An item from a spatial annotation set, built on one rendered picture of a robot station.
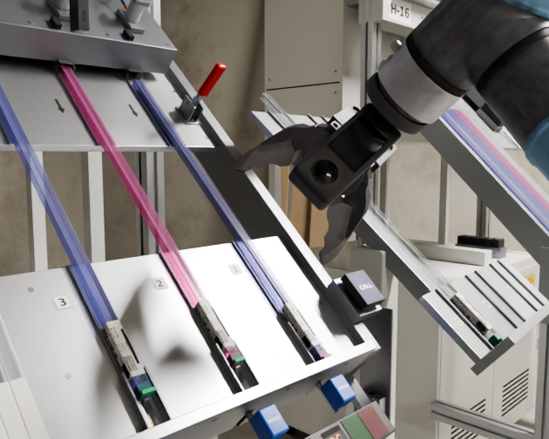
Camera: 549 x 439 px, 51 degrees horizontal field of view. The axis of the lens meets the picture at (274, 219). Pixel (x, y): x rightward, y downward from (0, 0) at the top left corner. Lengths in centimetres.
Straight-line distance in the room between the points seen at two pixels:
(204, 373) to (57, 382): 14
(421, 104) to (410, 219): 337
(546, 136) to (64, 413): 44
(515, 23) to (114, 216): 447
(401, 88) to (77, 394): 39
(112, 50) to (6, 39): 15
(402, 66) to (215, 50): 387
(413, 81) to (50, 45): 51
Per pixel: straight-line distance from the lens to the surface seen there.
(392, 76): 54
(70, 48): 87
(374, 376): 82
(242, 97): 424
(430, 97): 54
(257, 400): 59
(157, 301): 63
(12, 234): 445
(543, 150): 50
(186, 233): 449
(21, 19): 84
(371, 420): 71
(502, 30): 51
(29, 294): 59
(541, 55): 50
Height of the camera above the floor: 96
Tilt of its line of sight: 7 degrees down
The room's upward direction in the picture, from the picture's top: straight up
